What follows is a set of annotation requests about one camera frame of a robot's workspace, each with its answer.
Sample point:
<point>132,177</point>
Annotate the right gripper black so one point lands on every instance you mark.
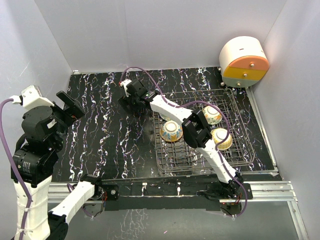
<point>125,101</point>

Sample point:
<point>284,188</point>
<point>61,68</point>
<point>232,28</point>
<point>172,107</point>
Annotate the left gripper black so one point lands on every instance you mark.
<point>72,112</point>

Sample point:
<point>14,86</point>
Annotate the blue yellow floral bowl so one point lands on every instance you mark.
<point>171,131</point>

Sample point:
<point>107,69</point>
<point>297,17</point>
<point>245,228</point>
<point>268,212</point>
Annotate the orange green leaf bowl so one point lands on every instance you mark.
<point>212,116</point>

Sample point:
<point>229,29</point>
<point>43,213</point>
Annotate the teal yellow sun bowl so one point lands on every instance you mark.
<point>218,135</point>

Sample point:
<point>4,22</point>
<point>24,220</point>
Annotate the orange star leaf bowl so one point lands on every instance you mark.
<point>164,117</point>

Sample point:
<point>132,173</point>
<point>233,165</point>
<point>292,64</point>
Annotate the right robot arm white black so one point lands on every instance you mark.
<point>195,128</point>

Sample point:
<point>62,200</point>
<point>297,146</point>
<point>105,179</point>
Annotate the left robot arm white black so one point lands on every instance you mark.
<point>32,165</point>

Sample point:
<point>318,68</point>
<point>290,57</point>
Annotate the round white drawer cabinet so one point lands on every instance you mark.
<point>242,62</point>

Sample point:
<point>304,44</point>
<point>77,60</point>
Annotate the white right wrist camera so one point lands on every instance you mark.
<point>124,84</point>

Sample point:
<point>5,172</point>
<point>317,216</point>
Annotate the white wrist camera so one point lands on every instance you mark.
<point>30,98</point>
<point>124,84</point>

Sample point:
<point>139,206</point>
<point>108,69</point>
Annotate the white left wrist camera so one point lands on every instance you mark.
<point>30,98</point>

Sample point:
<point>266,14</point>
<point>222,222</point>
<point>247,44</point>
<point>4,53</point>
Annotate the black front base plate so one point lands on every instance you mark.
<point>172,194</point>

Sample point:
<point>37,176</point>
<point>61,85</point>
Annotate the aluminium rail frame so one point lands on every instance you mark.
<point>271,191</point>

